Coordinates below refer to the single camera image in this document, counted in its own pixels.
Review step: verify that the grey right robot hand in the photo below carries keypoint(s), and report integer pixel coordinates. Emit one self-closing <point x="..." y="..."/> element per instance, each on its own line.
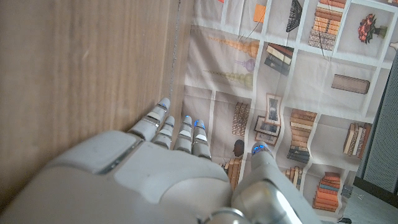
<point x="140" y="186"/>

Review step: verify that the metal binder clip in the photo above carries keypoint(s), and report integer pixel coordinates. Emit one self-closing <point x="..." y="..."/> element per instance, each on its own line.
<point x="351" y="192"/>

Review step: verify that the printed bookshelf backdrop cloth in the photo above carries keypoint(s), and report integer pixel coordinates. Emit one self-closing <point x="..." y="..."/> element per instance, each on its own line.
<point x="295" y="93"/>

